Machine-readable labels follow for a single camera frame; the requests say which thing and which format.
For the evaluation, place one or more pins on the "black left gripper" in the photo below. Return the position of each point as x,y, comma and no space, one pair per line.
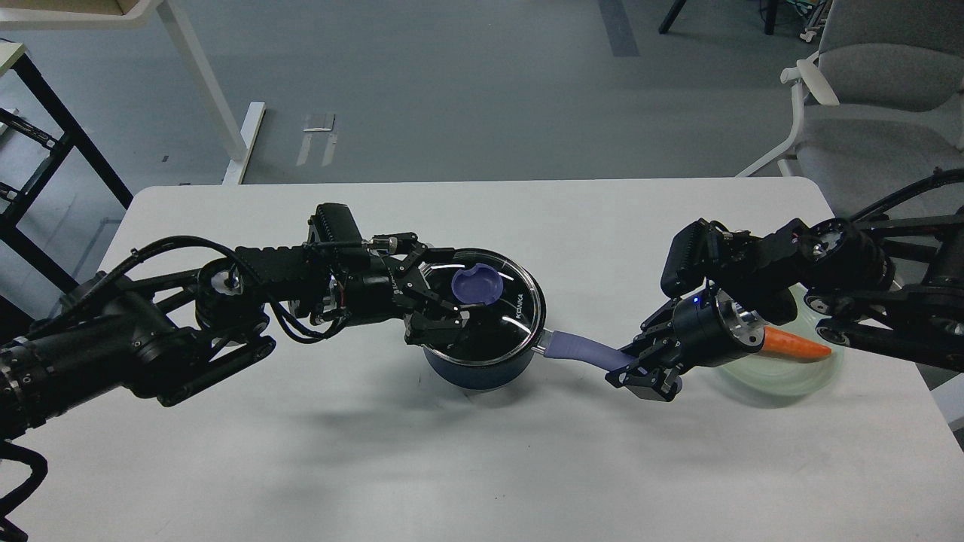
365,285

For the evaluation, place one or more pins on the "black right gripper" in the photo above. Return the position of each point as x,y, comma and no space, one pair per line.
699,331

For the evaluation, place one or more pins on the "glass lid with purple knob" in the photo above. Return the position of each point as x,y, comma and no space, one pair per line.
515,299

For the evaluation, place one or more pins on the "blue saucepan with purple handle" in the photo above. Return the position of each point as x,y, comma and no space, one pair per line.
492,363

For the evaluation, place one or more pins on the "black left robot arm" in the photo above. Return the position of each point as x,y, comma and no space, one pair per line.
184,313

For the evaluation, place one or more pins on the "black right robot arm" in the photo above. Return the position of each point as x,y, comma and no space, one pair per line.
891,287

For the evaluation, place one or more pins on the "clear glass plate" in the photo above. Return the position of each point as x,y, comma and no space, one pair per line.
781,375

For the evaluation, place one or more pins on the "orange carrot with green top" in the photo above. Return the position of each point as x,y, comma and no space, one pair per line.
780,343

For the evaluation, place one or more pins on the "grey office chair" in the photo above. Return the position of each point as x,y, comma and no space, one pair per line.
861,104

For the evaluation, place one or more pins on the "black metal rack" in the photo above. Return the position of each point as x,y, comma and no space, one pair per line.
58,148

